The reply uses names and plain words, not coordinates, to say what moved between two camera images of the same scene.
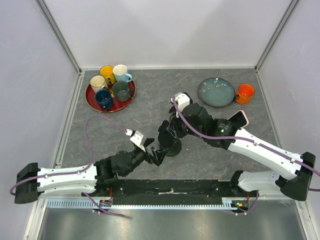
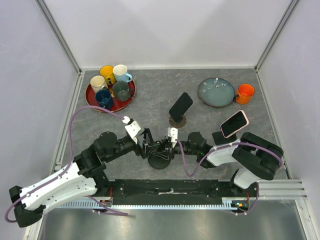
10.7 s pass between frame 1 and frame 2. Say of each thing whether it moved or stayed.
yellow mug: stayed
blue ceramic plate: stayed
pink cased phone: stayed
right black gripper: moved
